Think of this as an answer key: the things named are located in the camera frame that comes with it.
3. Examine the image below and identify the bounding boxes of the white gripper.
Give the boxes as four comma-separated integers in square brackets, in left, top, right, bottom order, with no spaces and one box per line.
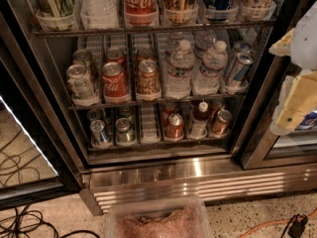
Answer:
[268,1,317,136]

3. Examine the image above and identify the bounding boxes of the red coca-cola can top shelf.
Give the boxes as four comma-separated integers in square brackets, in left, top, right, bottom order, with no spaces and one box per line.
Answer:
[124,0,156,27]

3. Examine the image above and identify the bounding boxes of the blue pepsi can right fridge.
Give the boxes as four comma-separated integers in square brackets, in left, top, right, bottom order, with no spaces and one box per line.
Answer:
[298,109,317,130]

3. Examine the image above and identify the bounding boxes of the slim silver blue can front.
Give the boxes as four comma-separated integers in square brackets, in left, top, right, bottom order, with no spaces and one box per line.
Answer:
[226,52,254,87]

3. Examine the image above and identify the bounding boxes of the copper can bottom right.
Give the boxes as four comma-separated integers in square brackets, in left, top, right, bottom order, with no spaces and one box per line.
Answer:
[211,110,232,135]

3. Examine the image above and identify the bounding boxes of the orange gold can top shelf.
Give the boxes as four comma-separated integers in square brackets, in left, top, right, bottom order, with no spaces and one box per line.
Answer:
[163,0,196,24]

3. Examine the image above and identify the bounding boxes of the red can bottom front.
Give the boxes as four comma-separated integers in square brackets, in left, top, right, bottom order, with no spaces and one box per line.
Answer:
[165,113,184,139]

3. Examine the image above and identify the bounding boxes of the orange can middle front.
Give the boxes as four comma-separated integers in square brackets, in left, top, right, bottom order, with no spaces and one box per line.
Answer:
[137,59,160,95]

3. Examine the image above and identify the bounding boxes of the orange can middle rear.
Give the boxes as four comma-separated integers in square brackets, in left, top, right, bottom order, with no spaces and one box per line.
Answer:
[136,47,156,62]

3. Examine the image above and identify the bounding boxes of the red coke can middle front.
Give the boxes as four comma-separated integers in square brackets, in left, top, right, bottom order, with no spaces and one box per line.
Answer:
[101,61,128,98]

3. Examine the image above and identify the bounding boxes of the red coke can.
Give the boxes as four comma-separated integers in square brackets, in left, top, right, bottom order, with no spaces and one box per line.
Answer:
[101,61,128,98]
[105,48,127,66]

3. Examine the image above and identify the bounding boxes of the red coke can middle rear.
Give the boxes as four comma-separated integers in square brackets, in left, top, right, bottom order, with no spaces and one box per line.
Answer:
[105,48,127,66]

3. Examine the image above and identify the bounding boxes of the green can bottom front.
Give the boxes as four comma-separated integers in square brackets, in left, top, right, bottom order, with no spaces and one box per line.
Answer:
[115,118,135,143]

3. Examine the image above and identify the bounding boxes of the blue silver can bottom front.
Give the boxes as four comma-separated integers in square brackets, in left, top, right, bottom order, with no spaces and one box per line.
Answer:
[90,119,111,145]

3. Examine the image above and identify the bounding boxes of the clear water bottle top shelf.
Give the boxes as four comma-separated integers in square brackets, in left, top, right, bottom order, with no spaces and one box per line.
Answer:
[81,0,119,29]

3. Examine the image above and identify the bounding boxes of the silver can middle shelf rear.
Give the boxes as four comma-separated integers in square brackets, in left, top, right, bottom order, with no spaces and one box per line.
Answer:
[73,49,95,71]

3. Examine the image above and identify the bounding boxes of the silver can shelf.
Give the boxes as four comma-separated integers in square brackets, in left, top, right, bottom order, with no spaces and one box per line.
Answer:
[66,63,96,100]
[73,49,95,71]

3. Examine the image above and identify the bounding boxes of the silver can middle shelf front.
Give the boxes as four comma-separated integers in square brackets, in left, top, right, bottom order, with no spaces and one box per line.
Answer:
[66,63,96,100]

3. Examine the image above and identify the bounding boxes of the steel fridge base grille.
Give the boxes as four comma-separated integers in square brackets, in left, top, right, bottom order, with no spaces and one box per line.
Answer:
[79,158,317,215]

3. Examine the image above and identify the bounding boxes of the fridge door with light strip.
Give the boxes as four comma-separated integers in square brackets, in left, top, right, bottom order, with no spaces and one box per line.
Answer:
[0,17,80,210]

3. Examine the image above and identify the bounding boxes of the water bottle middle right front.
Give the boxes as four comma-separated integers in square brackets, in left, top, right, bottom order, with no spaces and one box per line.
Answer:
[192,41,228,95]

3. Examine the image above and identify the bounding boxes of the small white-capped bottle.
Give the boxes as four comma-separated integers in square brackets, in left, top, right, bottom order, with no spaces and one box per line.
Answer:
[188,101,209,139]

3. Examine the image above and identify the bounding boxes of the water bottle middle left front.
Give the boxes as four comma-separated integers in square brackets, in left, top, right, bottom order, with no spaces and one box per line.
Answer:
[165,40,195,99]

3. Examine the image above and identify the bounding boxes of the black plug box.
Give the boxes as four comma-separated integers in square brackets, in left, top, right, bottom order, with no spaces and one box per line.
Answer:
[288,214,308,238]

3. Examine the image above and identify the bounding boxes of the clear plastic bin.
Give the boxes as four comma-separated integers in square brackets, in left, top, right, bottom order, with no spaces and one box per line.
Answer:
[105,195,212,238]

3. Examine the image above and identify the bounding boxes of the orange cable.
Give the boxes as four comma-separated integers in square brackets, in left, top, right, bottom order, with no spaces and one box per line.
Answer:
[239,207,317,238]

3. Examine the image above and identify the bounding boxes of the middle wire shelf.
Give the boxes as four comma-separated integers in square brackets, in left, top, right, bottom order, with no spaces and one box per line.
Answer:
[68,93,246,111]

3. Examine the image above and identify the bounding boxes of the black cables on floor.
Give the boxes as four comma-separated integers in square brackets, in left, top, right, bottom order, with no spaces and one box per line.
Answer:
[0,204,101,238]

